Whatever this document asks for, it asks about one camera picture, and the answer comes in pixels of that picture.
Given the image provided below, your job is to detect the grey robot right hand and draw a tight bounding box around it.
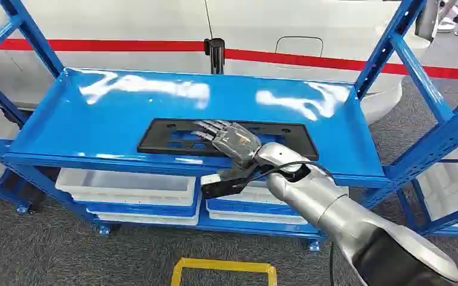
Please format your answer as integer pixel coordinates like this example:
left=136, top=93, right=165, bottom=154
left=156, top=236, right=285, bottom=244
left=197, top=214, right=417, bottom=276
left=191, top=119, right=263, bottom=179

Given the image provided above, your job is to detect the black plastic plate frame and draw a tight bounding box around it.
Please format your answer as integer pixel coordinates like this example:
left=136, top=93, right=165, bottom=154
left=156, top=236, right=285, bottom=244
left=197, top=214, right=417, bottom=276
left=137, top=117, right=320, bottom=161

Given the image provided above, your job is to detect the white car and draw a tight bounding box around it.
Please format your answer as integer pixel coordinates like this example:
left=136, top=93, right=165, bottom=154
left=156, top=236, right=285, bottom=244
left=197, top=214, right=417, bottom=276
left=0, top=0, right=432, bottom=126

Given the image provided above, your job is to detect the red barrier belt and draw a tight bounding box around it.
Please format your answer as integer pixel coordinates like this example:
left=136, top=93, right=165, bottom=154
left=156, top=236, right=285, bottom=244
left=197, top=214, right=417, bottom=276
left=224, top=48, right=458, bottom=82
left=0, top=37, right=206, bottom=53

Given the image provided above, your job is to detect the blue metal shelf rack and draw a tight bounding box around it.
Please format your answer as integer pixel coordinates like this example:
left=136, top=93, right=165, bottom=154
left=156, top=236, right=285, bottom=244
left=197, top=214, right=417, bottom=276
left=0, top=0, right=458, bottom=253

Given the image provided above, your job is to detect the white translucent plastic bin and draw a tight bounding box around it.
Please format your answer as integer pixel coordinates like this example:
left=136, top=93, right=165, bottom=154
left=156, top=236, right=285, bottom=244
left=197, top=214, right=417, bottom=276
left=416, top=132, right=458, bottom=231

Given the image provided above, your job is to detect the grey machine column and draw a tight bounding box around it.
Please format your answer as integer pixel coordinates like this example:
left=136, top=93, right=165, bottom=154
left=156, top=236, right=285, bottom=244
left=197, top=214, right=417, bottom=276
left=413, top=0, right=440, bottom=43

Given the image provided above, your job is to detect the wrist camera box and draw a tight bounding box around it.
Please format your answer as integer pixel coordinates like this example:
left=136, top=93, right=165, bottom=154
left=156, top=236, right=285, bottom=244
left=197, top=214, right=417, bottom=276
left=200, top=173, right=250, bottom=200

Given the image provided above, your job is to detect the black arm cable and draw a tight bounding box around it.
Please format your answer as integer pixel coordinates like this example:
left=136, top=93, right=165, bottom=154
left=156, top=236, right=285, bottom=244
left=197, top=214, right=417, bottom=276
left=247, top=160, right=336, bottom=286

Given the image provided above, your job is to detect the black barrier post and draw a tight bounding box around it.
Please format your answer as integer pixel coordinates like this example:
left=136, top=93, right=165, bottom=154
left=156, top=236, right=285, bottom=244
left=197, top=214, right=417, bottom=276
left=203, top=38, right=226, bottom=75

